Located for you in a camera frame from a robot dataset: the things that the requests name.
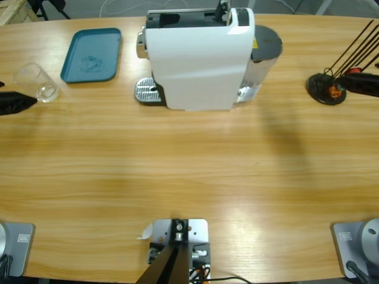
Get clear drinking glass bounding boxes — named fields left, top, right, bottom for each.
left=13, top=63, right=61, bottom=104

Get white capsule coffee machine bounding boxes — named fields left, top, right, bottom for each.
left=136, top=0, right=256, bottom=112

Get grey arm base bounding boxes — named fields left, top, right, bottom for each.
left=0, top=221, right=36, bottom=278
left=330, top=218, right=379, bottom=279

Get black capsule holder with rods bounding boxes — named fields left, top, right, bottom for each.
left=306, top=19, right=379, bottom=106

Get grey metal leg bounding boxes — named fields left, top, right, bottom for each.
left=314, top=0, right=333, bottom=15

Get black stand legs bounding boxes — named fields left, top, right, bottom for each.
left=29, top=0, right=72, bottom=21

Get teal plastic tray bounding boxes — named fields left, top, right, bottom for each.
left=60, top=27, right=123, bottom=84

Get chrome slotted drip tray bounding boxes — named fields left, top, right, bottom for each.
left=134, top=76, right=166, bottom=107

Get white tape tab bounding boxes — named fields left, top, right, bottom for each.
left=136, top=223, right=154, bottom=240

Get black base cable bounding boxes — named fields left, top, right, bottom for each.
left=345, top=260, right=371, bottom=284
left=0, top=254, right=14, bottom=279

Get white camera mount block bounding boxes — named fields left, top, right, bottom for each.
left=144, top=218, right=211, bottom=284

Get dark camera post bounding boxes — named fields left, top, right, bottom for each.
left=136, top=218, right=190, bottom=284

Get thin black cable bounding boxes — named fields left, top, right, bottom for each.
left=207, top=276, right=252, bottom=284

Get orange and white wires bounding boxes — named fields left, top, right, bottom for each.
left=189, top=264, right=211, bottom=281

